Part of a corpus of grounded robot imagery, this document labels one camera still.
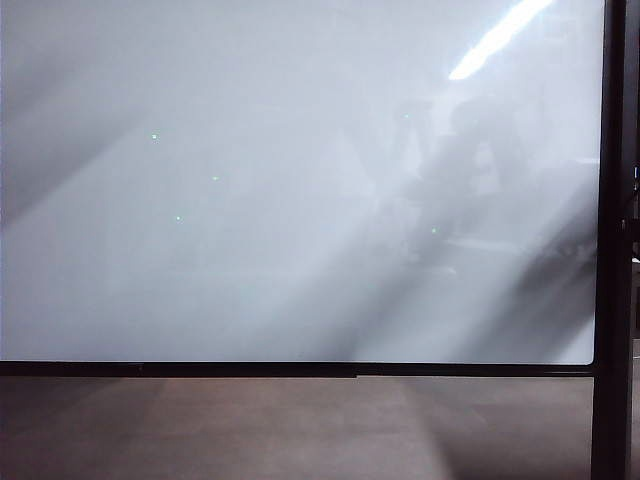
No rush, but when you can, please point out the white glossy whiteboard panel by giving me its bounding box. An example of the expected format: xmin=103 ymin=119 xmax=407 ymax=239
xmin=0 ymin=0 xmax=605 ymax=365

